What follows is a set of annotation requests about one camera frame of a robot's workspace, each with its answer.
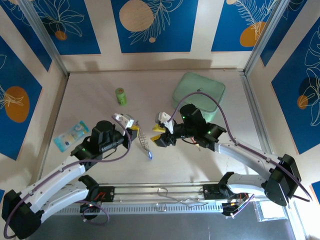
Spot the gold keyring with metal clips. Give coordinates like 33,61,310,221
136,121,151,153

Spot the light blue wipes packet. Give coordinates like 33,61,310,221
53,120,90,153

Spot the green can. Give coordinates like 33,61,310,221
114,87,128,107

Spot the mint green zip pouch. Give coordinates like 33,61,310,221
171,71,226,123

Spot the clear plastic box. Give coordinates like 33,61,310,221
253,201,288,222

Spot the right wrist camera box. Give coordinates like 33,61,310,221
155,111,175,133

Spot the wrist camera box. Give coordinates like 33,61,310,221
155,111,175,133
111,112,136,130

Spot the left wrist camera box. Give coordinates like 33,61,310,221
111,112,136,130

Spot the aluminium front rail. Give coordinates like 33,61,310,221
29,180,297,205

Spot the grey slotted cable duct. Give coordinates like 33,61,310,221
53,201,257,215

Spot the bent metal wire hook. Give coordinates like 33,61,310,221
156,186,210,208

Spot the right aluminium corner post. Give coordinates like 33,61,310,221
243,0,289,76

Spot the aluminium corner post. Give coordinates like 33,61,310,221
243,0,289,76
18,0,70,77

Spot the left aluminium corner post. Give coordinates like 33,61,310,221
18,0,70,77

